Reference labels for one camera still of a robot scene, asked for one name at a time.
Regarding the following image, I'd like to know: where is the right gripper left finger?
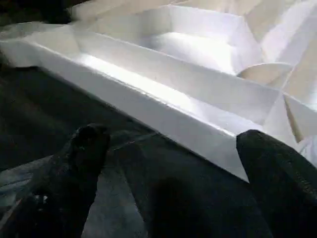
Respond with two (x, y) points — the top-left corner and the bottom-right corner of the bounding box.
(0, 124), (112, 238)

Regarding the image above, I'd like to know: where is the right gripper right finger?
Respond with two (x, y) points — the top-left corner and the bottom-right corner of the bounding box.
(236, 129), (317, 238)

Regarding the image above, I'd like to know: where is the white plastic table top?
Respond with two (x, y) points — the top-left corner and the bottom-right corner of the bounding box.
(0, 0), (317, 184)

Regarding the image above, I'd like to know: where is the black work mat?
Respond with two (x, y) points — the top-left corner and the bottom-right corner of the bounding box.
(0, 4), (317, 238)

